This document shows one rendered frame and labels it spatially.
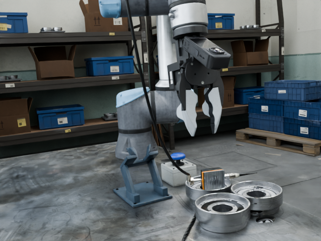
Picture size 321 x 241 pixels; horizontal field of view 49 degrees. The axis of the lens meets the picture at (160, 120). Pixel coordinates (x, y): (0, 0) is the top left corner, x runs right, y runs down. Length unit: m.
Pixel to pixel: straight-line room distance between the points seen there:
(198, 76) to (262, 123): 4.26
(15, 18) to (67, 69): 0.73
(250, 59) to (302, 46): 0.87
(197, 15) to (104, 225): 0.45
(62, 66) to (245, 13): 3.08
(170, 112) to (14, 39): 3.00
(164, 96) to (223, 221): 0.61
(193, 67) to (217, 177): 0.26
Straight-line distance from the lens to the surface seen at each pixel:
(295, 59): 5.79
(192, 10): 0.71
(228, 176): 0.82
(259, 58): 5.31
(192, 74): 0.69
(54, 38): 4.06
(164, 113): 1.18
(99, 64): 4.25
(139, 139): 1.19
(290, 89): 4.58
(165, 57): 1.19
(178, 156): 0.93
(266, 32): 5.34
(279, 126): 4.77
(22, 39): 4.03
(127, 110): 1.18
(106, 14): 0.84
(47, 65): 4.10
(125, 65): 4.35
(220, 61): 0.63
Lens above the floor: 1.11
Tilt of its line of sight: 9 degrees down
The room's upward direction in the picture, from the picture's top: 3 degrees counter-clockwise
